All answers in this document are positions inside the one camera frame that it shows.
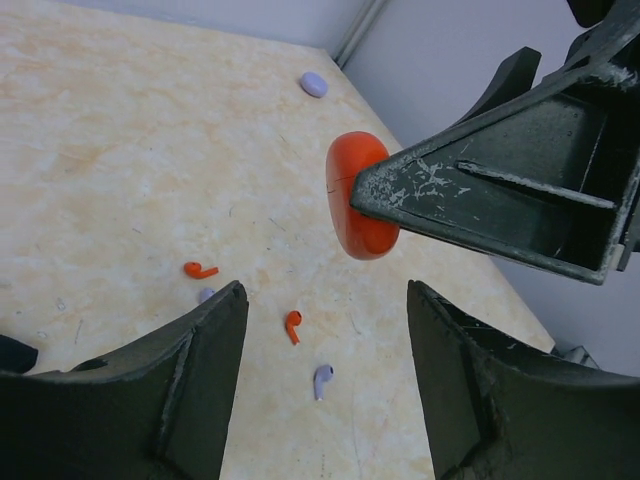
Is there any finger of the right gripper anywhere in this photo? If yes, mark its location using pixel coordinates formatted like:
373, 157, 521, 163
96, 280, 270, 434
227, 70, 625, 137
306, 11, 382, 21
455, 47, 542, 125
348, 1, 639, 285

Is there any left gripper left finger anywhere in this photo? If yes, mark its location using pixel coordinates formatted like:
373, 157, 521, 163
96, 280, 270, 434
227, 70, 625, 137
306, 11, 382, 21
1, 281, 249, 479

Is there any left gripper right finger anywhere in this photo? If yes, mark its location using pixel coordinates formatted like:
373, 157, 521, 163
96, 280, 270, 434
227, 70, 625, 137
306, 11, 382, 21
407, 281, 639, 479

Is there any orange charging case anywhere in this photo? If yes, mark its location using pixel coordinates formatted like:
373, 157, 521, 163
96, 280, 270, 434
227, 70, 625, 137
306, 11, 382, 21
325, 130, 401, 261

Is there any purple charging case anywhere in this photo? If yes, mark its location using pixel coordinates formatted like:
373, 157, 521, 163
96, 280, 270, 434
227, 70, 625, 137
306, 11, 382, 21
299, 71, 329, 98

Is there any purple earbud upper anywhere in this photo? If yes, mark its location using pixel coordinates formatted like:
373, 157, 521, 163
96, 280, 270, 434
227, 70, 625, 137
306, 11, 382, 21
198, 287, 216, 304

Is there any purple earbud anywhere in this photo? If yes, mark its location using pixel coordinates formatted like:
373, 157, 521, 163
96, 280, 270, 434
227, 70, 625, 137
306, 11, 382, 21
198, 287, 216, 304
313, 364, 334, 401

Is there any orange earbud upper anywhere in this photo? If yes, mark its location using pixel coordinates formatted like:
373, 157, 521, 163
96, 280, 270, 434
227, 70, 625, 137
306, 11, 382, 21
183, 262, 219, 279

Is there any orange earbud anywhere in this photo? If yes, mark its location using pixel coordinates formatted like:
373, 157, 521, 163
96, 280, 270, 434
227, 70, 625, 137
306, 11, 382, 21
285, 310, 302, 345
183, 262, 219, 279

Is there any dark navy cloth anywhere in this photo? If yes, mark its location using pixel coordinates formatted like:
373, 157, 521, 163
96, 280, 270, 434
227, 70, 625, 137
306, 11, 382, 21
0, 335, 39, 374

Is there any orange earbud lower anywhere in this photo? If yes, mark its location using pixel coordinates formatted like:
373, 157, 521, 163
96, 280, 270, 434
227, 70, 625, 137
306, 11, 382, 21
285, 310, 302, 345

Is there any purple earbud lower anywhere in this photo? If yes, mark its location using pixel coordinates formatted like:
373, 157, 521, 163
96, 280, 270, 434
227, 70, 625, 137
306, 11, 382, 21
313, 364, 334, 401

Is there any right aluminium frame post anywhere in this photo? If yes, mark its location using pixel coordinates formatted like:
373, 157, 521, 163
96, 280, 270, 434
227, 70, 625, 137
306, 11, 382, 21
332, 0, 391, 70

